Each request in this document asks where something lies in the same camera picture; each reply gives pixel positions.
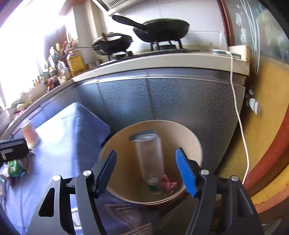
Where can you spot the white plastic jug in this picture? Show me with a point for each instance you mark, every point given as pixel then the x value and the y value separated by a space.
pixel 64 72

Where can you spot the round beige trash bin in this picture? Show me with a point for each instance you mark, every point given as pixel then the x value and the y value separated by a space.
pixel 126 181

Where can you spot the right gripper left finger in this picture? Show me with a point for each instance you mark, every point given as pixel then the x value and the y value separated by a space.
pixel 53 214

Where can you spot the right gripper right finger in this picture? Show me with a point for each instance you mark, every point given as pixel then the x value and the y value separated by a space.
pixel 223 205

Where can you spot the black lidded frying pan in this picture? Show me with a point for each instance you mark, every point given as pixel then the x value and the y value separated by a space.
pixel 158 30

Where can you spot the clear plastic bottle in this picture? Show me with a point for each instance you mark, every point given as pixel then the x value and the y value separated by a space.
pixel 150 157

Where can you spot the green beer can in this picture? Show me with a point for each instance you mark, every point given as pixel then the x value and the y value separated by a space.
pixel 15 168

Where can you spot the black wok with spatula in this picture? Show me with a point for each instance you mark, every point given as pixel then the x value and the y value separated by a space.
pixel 107 44

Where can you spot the pink paper cup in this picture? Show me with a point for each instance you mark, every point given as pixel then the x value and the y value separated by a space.
pixel 29 133

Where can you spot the phone on counter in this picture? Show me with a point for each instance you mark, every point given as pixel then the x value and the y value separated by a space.
pixel 226 53

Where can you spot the yellow cooking oil bottle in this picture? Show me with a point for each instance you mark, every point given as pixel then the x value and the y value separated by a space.
pixel 76 63

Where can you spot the blue printed tablecloth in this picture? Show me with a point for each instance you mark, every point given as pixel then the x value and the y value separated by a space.
pixel 70 143

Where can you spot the gas stove top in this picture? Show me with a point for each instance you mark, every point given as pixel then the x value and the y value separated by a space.
pixel 155 49

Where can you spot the dark red snack wrapper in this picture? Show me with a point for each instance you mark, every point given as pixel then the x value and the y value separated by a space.
pixel 168 186

